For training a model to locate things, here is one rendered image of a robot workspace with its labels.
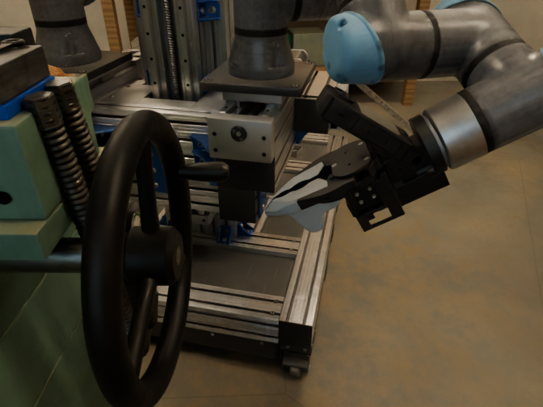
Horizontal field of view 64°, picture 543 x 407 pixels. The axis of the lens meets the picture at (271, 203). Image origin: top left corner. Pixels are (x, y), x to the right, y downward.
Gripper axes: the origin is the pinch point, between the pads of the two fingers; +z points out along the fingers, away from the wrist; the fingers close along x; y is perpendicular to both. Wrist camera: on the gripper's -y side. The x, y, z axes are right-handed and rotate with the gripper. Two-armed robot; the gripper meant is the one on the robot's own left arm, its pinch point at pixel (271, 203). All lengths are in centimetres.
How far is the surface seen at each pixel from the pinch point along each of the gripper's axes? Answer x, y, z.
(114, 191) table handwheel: -18.8, -16.5, 3.2
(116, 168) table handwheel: -17.1, -17.5, 2.8
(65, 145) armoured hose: -10.0, -19.8, 9.6
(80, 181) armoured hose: -9.7, -16.4, 11.3
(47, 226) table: -14.0, -15.4, 14.0
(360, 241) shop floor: 99, 88, 9
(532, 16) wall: 335, 131, -167
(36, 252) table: -15.7, -14.4, 15.2
